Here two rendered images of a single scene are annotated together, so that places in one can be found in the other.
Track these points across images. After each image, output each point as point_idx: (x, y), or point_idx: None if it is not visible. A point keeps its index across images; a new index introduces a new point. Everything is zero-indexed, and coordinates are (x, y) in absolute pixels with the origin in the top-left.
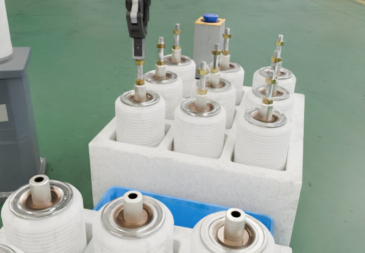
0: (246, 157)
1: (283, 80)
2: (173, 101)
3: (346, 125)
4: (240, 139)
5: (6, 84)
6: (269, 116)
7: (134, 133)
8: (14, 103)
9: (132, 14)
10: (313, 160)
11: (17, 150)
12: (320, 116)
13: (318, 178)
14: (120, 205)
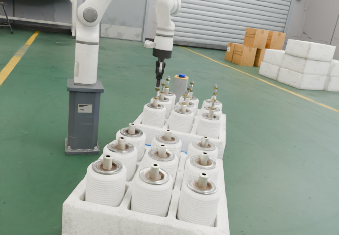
0: (202, 132)
1: (217, 105)
2: (167, 110)
3: (245, 135)
4: (200, 125)
5: (95, 95)
6: (212, 115)
7: (152, 121)
8: (96, 104)
9: (160, 68)
10: (229, 148)
11: (92, 128)
12: (232, 130)
13: (231, 155)
14: (161, 135)
